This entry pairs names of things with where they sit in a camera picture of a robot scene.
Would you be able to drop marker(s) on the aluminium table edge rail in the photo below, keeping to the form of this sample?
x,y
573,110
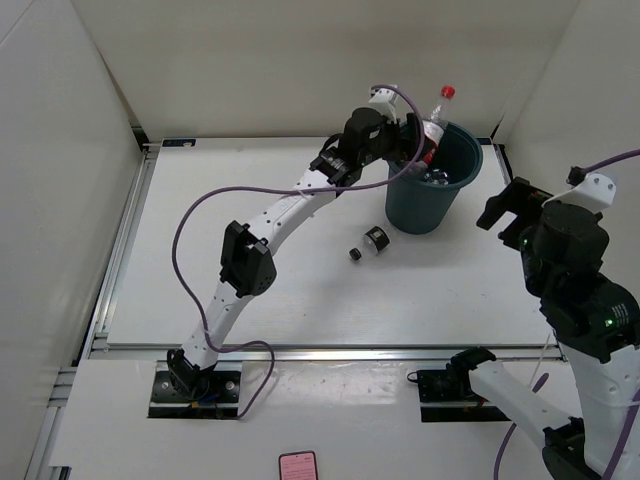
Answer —
x,y
102,350

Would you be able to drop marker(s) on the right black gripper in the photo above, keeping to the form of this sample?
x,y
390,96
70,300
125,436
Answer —
x,y
517,194

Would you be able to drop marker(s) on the blue label plastic bottle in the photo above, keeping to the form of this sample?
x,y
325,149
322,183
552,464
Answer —
x,y
436,176

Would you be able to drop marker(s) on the red label plastic bottle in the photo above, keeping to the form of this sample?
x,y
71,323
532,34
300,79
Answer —
x,y
436,123

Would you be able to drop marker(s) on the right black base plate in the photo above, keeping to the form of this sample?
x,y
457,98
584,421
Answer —
x,y
444,399

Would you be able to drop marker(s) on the black label plastic bottle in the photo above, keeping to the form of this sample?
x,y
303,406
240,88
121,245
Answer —
x,y
373,242

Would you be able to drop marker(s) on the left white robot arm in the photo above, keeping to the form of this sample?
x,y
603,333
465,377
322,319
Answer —
x,y
248,249

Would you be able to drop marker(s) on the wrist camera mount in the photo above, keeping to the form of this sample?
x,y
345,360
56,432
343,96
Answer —
x,y
593,191
383,100

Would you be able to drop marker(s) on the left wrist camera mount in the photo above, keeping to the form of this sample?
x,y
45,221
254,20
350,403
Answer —
x,y
383,100

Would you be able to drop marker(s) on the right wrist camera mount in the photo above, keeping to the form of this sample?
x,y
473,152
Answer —
x,y
593,191

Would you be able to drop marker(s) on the pink smartphone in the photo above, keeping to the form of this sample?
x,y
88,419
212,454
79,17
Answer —
x,y
298,466

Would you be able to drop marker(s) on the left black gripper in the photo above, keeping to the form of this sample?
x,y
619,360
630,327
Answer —
x,y
402,145

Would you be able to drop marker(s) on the dark green plastic bin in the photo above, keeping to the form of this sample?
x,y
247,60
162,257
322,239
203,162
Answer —
x,y
416,207

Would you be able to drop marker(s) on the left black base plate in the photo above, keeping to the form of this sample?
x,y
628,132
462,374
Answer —
x,y
217,399

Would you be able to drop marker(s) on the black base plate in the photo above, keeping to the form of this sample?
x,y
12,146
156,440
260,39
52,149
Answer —
x,y
444,399
217,399

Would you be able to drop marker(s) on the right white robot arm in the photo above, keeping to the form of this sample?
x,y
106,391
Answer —
x,y
594,320

